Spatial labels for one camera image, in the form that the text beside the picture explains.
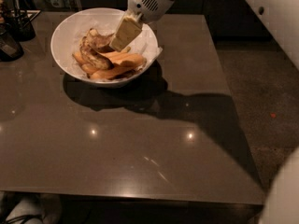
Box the black appliance at left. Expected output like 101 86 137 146
0 24 23 62

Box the white bowl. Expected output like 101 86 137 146
50 7 162 88

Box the white robot base below table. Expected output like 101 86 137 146
0 191 62 224

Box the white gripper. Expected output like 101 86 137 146
109 0 174 51

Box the black utensil holder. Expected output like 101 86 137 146
5 0 36 42

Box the white paper liner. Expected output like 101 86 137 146
62 8 162 88

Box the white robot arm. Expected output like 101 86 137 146
110 0 299 224

